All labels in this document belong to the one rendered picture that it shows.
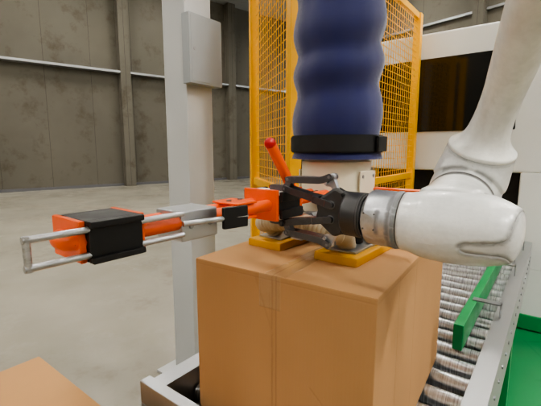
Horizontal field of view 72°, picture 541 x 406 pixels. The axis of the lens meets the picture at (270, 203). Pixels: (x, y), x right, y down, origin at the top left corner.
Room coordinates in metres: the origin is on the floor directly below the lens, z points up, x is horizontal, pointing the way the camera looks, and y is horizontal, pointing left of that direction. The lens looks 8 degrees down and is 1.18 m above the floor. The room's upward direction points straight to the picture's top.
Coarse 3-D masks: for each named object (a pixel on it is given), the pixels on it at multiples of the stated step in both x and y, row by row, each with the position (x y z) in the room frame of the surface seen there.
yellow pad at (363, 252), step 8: (360, 240) 0.80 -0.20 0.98; (328, 248) 0.77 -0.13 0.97; (336, 248) 0.77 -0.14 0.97; (360, 248) 0.77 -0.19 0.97; (368, 248) 0.78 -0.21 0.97; (376, 248) 0.79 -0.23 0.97; (384, 248) 0.81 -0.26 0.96; (320, 256) 0.76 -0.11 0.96; (328, 256) 0.75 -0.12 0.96; (336, 256) 0.74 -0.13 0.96; (344, 256) 0.73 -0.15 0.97; (352, 256) 0.72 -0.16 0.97; (360, 256) 0.73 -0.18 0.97; (368, 256) 0.75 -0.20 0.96; (376, 256) 0.78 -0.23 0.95; (344, 264) 0.72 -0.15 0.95; (352, 264) 0.71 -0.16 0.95; (360, 264) 0.72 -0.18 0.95
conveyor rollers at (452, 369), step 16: (448, 272) 1.87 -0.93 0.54; (464, 272) 1.84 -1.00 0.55; (480, 272) 1.86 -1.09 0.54; (448, 288) 1.63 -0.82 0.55; (464, 288) 1.66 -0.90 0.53; (496, 288) 1.66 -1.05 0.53; (448, 304) 1.46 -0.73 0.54; (464, 304) 1.49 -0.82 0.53; (448, 320) 1.31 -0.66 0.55; (480, 320) 1.31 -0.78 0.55; (448, 336) 1.20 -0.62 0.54; (480, 336) 1.22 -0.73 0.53; (448, 352) 1.12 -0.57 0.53; (464, 352) 1.10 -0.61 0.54; (480, 352) 1.09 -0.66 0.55; (432, 368) 1.00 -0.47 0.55; (448, 368) 1.03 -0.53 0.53; (464, 368) 1.01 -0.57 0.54; (432, 384) 0.98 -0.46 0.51; (448, 384) 0.95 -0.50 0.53; (464, 384) 0.93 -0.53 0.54; (432, 400) 0.89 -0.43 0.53; (448, 400) 0.87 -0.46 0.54
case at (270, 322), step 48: (240, 288) 0.71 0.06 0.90; (288, 288) 0.65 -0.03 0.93; (336, 288) 0.60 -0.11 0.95; (384, 288) 0.60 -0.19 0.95; (432, 288) 0.94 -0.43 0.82; (240, 336) 0.71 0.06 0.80; (288, 336) 0.65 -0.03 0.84; (336, 336) 0.59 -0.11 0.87; (384, 336) 0.59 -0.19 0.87; (432, 336) 0.98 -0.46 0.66; (240, 384) 0.71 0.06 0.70; (288, 384) 0.65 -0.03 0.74; (336, 384) 0.59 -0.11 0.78; (384, 384) 0.60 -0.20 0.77
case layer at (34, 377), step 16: (16, 368) 1.01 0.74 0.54; (32, 368) 1.01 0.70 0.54; (48, 368) 1.01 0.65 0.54; (0, 384) 0.93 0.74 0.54; (16, 384) 0.93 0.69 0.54; (32, 384) 0.93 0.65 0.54; (48, 384) 0.93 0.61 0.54; (64, 384) 0.93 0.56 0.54; (0, 400) 0.87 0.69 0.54; (16, 400) 0.87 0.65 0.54; (32, 400) 0.87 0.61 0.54; (48, 400) 0.87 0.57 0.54; (64, 400) 0.87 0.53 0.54; (80, 400) 0.87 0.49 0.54
